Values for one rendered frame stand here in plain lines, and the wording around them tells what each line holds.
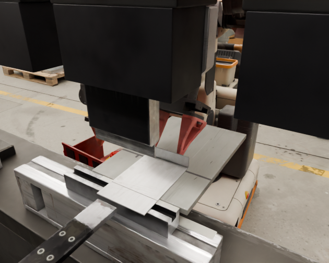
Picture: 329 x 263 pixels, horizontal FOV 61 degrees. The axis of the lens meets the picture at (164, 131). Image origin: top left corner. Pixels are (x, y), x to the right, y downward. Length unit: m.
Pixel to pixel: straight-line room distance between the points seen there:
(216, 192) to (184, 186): 1.15
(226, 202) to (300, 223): 0.59
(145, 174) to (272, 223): 1.50
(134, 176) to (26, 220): 0.25
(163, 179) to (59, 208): 0.19
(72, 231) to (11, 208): 0.30
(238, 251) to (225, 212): 0.95
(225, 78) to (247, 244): 1.08
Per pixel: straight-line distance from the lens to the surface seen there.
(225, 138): 0.57
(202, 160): 0.49
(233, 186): 1.64
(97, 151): 1.04
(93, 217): 0.39
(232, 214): 1.48
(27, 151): 0.84
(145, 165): 0.47
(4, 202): 0.68
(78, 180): 0.47
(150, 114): 0.31
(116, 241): 0.46
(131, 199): 0.41
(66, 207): 0.51
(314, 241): 1.88
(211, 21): 0.30
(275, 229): 1.86
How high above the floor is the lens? 1.27
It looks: 27 degrees down
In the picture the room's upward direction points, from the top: straight up
